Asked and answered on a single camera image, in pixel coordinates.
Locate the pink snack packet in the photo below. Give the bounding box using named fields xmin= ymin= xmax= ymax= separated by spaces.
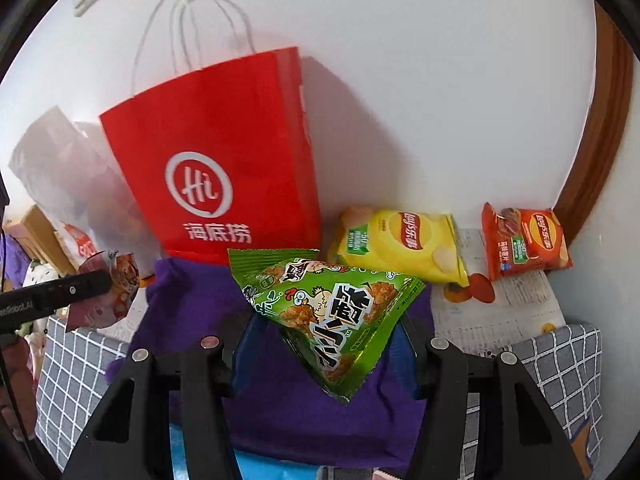
xmin=65 ymin=250 xmax=140 ymax=333

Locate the green triangular snack packet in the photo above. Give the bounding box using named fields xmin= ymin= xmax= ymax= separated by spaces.
xmin=228 ymin=249 xmax=425 ymax=403

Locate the person's left hand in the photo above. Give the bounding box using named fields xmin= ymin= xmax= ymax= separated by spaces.
xmin=1 ymin=337 xmax=38 ymax=441

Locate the wooden headboard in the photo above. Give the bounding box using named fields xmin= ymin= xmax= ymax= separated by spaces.
xmin=3 ymin=205 xmax=76 ymax=276

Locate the grey checked bed sheet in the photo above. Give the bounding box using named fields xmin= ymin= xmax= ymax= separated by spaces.
xmin=36 ymin=316 xmax=602 ymax=476

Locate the blue tissue pack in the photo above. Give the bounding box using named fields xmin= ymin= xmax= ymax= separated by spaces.
xmin=169 ymin=424 xmax=320 ymax=480

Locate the white Miniso plastic bag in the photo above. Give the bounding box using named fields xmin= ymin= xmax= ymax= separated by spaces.
xmin=9 ymin=106 xmax=160 ymax=278

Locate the purple towel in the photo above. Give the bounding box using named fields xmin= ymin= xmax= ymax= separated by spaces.
xmin=130 ymin=258 xmax=425 ymax=468

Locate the orange chips bag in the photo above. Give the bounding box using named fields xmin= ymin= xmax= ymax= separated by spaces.
xmin=480 ymin=203 xmax=573 ymax=281

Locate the yellow chips bag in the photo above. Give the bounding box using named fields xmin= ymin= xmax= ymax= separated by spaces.
xmin=328 ymin=207 xmax=469 ymax=287

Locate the red paper shopping bag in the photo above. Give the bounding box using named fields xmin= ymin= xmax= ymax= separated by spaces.
xmin=100 ymin=47 xmax=321 ymax=266

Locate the brown wooden door frame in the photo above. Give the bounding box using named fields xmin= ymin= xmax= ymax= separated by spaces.
xmin=554 ymin=4 xmax=634 ymax=243

